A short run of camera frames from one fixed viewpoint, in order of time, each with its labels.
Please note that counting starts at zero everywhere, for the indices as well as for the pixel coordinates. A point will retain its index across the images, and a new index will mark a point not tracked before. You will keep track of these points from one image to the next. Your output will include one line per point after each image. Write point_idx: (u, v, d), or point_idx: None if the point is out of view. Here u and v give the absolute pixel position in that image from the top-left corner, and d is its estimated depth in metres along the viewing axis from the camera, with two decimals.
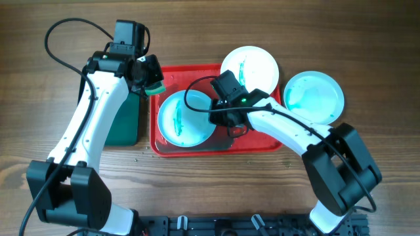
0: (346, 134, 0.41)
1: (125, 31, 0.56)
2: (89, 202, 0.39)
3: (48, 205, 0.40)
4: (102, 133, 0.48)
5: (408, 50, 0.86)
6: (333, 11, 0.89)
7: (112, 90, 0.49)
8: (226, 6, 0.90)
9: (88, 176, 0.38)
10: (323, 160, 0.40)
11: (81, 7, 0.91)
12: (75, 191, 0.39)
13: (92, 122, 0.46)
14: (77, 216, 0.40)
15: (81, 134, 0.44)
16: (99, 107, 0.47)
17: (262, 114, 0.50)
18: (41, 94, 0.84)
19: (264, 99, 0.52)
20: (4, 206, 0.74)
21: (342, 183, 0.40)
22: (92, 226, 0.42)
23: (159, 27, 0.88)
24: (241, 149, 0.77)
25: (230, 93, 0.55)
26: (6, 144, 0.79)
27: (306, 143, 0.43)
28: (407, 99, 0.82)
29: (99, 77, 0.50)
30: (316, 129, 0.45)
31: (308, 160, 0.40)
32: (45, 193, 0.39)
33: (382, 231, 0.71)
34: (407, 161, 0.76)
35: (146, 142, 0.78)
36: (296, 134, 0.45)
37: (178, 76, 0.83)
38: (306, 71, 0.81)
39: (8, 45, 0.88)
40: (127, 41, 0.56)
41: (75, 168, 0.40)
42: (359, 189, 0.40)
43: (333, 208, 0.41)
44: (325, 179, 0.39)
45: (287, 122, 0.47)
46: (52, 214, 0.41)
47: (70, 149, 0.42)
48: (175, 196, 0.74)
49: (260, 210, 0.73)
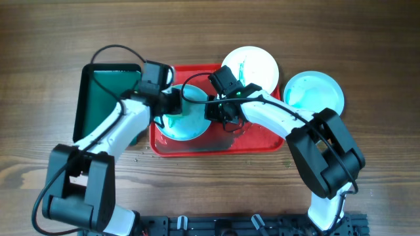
0: (329, 118, 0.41)
1: (153, 73, 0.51)
2: (100, 191, 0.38)
3: (60, 191, 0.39)
4: (122, 143, 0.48)
5: (408, 50, 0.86)
6: (333, 10, 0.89)
7: (139, 111, 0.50)
8: (226, 6, 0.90)
9: (107, 161, 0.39)
10: (305, 142, 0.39)
11: (81, 7, 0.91)
12: (90, 176, 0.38)
13: (117, 129, 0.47)
14: (82, 211, 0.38)
15: (109, 133, 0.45)
16: (128, 122, 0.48)
17: (253, 104, 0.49)
18: (41, 94, 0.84)
19: (257, 92, 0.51)
20: (4, 206, 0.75)
21: (325, 164, 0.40)
22: (92, 227, 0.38)
23: (159, 27, 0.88)
24: (241, 149, 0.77)
25: (226, 87, 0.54)
26: (6, 145, 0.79)
27: (291, 128, 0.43)
28: (407, 99, 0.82)
29: (130, 101, 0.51)
30: (300, 114, 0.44)
31: (291, 141, 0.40)
32: (62, 175, 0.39)
33: (382, 231, 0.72)
34: (407, 161, 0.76)
35: (146, 142, 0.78)
36: (283, 120, 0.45)
37: (178, 75, 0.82)
38: (305, 71, 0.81)
39: (8, 45, 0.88)
40: (154, 80, 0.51)
41: (96, 156, 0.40)
42: (342, 172, 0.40)
43: (318, 190, 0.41)
44: (308, 160, 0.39)
45: (275, 110, 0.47)
46: (59, 203, 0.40)
47: (96, 141, 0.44)
48: (175, 196, 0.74)
49: (260, 210, 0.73)
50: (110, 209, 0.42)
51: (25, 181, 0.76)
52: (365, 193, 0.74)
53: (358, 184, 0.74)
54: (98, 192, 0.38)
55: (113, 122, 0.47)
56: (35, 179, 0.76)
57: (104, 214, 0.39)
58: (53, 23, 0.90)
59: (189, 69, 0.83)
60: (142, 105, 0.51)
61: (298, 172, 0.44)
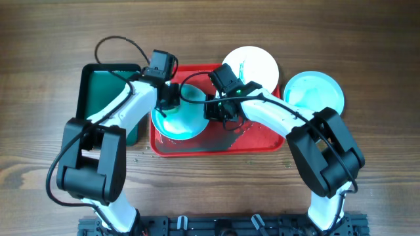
0: (329, 117, 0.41)
1: (158, 59, 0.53)
2: (113, 160, 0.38)
3: (73, 159, 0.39)
4: (131, 122, 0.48)
5: (408, 50, 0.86)
6: (333, 10, 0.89)
7: (147, 92, 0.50)
8: (226, 6, 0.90)
9: (120, 133, 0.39)
10: (304, 141, 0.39)
11: (81, 7, 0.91)
12: (104, 145, 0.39)
13: (128, 106, 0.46)
14: (95, 180, 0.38)
15: (119, 109, 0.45)
16: (138, 100, 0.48)
17: (253, 103, 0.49)
18: (41, 94, 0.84)
19: (257, 90, 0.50)
20: (4, 206, 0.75)
21: (324, 164, 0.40)
22: (105, 196, 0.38)
23: (159, 27, 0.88)
24: (241, 149, 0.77)
25: (226, 85, 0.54)
26: (6, 144, 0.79)
27: (291, 128, 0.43)
28: (407, 99, 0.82)
29: (138, 82, 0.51)
30: (301, 113, 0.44)
31: (291, 141, 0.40)
32: (76, 143, 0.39)
33: (382, 231, 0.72)
34: (407, 160, 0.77)
35: (146, 142, 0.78)
36: (283, 118, 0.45)
37: (178, 76, 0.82)
38: (305, 71, 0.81)
39: (8, 45, 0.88)
40: (160, 67, 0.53)
41: (109, 128, 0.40)
42: (342, 172, 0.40)
43: (318, 189, 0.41)
44: (308, 157, 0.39)
45: (276, 109, 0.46)
46: (71, 174, 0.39)
47: (107, 116, 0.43)
48: (175, 196, 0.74)
49: (260, 210, 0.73)
50: (121, 184, 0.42)
51: (25, 180, 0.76)
52: (365, 193, 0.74)
53: (358, 184, 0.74)
54: (111, 162, 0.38)
55: (122, 100, 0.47)
56: (35, 179, 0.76)
57: (115, 185, 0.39)
58: (53, 23, 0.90)
59: (190, 70, 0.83)
60: (150, 87, 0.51)
61: (298, 168, 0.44)
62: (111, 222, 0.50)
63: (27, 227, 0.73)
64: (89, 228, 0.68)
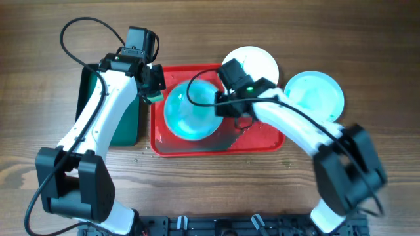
0: (357, 135, 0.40)
1: (136, 38, 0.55)
2: (93, 185, 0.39)
3: (54, 191, 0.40)
4: (110, 126, 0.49)
5: (408, 50, 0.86)
6: (332, 10, 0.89)
7: (123, 87, 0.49)
8: (226, 6, 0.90)
9: (96, 162, 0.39)
10: (333, 160, 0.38)
11: (81, 7, 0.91)
12: (81, 177, 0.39)
13: (101, 117, 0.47)
14: (81, 207, 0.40)
15: (92, 124, 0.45)
16: (112, 102, 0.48)
17: (268, 105, 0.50)
18: (41, 94, 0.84)
19: (270, 90, 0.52)
20: (5, 206, 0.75)
21: (348, 183, 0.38)
22: (94, 218, 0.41)
23: (159, 27, 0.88)
24: (241, 150, 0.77)
25: (235, 81, 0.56)
26: (6, 144, 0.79)
27: (314, 141, 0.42)
28: (407, 99, 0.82)
29: (111, 75, 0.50)
30: (326, 127, 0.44)
31: (317, 159, 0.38)
32: (52, 178, 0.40)
33: (382, 231, 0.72)
34: (407, 161, 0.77)
35: (146, 142, 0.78)
36: (303, 128, 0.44)
37: (178, 76, 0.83)
38: (306, 71, 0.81)
39: (8, 45, 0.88)
40: (138, 46, 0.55)
41: (83, 156, 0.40)
42: (365, 191, 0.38)
43: (338, 208, 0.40)
44: (333, 178, 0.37)
45: (296, 117, 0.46)
46: (56, 204, 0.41)
47: (79, 138, 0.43)
48: (175, 196, 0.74)
49: (260, 210, 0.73)
50: (109, 198, 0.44)
51: (25, 180, 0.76)
52: None
53: None
54: (93, 191, 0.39)
55: (94, 109, 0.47)
56: (35, 179, 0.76)
57: (103, 206, 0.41)
58: (54, 23, 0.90)
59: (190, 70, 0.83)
60: (127, 78, 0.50)
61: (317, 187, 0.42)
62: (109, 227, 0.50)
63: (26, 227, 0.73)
64: (89, 228, 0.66)
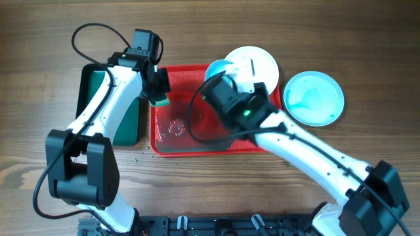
0: (386, 176, 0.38)
1: (142, 39, 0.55)
2: (101, 166, 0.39)
3: (62, 173, 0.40)
4: (117, 116, 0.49)
5: (408, 50, 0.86)
6: (333, 10, 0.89)
7: (130, 79, 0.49)
8: (226, 6, 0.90)
9: (104, 143, 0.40)
10: (365, 211, 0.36)
11: (81, 7, 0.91)
12: (88, 157, 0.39)
13: (109, 105, 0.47)
14: (87, 191, 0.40)
15: (100, 111, 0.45)
16: (120, 93, 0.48)
17: (276, 137, 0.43)
18: (41, 94, 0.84)
19: (273, 114, 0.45)
20: (4, 206, 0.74)
21: (378, 226, 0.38)
22: (100, 202, 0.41)
23: (159, 27, 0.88)
24: (241, 149, 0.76)
25: (226, 103, 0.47)
26: (6, 144, 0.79)
27: (344, 187, 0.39)
28: (406, 99, 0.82)
29: (119, 68, 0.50)
30: (350, 166, 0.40)
31: (348, 210, 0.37)
32: (60, 158, 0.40)
33: None
34: (407, 160, 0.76)
35: (146, 142, 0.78)
36: (329, 172, 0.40)
37: (178, 76, 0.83)
38: (305, 71, 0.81)
39: (8, 45, 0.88)
40: (144, 47, 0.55)
41: (91, 138, 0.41)
42: (390, 227, 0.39)
43: None
44: (367, 228, 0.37)
45: (314, 155, 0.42)
46: (62, 187, 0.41)
47: (88, 122, 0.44)
48: (175, 196, 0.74)
49: (260, 210, 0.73)
50: (115, 185, 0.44)
51: (25, 180, 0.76)
52: None
53: None
54: (100, 172, 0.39)
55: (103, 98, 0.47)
56: (35, 179, 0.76)
57: (108, 191, 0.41)
58: (53, 23, 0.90)
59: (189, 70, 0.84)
60: (134, 73, 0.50)
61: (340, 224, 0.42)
62: (111, 222, 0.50)
63: (26, 227, 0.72)
64: (89, 228, 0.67)
